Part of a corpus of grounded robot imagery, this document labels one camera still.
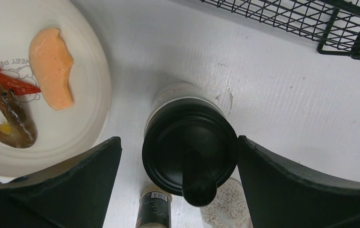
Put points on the salmon slice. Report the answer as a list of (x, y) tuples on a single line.
[(51, 63)]

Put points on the black lid seasoning shaker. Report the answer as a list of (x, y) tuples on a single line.
[(189, 147)]

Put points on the brown cooked shrimp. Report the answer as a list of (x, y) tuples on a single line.
[(23, 130)]

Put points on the cream round plate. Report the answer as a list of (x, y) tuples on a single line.
[(66, 133)]

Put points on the small dark pepper jar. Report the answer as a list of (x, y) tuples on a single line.
[(154, 208)]

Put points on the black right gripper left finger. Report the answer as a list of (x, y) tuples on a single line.
[(74, 193)]

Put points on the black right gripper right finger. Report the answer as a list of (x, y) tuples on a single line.
[(282, 193)]

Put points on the black wire basket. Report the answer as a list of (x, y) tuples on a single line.
[(333, 24)]

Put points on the black lid granule shaker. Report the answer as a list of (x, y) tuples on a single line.
[(229, 208)]

